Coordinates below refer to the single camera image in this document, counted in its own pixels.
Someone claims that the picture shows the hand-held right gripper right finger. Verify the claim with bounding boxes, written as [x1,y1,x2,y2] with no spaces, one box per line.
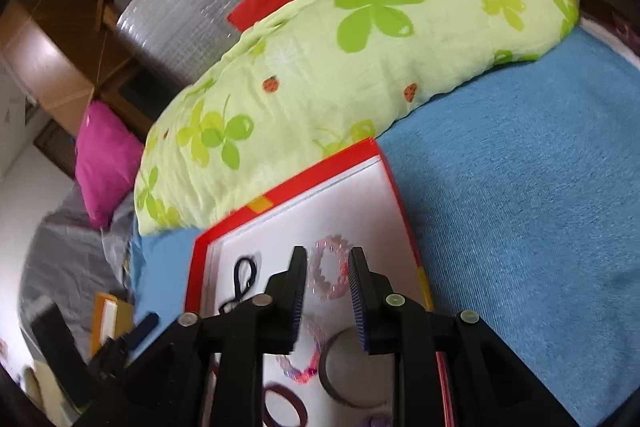
[348,247,581,427]

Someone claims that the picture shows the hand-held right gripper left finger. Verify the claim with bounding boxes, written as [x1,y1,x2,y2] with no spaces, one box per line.
[75,246,308,427]

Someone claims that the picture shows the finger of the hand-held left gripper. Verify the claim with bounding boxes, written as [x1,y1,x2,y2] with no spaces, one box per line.
[125,313,161,351]

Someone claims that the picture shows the pink crystal bracelet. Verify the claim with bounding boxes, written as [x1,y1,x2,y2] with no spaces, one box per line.
[306,234,351,303]

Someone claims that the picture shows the pink and white bead bracelet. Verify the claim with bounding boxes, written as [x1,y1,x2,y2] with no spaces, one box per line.
[275,314,326,384]

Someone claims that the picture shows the red white box lid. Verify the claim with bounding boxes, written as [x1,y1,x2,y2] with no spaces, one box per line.
[185,138,453,427]

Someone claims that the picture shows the red bead bracelet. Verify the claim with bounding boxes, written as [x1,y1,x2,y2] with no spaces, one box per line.
[262,382,308,427]

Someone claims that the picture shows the metal bangle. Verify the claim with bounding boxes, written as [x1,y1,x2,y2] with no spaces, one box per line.
[319,327,396,408]

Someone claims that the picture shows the grey cloth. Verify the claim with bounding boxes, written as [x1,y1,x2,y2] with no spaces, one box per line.
[20,187,136,358]

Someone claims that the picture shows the magenta cushion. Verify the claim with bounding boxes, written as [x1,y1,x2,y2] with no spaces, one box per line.
[75,101,146,228]

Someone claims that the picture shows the blue bedsheet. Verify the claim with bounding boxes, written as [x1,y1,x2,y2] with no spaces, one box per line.
[125,24,640,427]

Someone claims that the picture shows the green clover print pillow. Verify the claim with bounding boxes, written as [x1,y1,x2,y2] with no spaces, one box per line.
[134,0,581,235]

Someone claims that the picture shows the wooden table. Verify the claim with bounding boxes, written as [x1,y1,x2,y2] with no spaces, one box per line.
[0,0,143,120]

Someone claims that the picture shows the pink patterned cloth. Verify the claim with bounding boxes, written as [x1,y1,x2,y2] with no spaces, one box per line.
[582,19,640,68]

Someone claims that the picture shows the black hair tie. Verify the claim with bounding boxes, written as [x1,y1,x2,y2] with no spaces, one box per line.
[219,257,261,314]

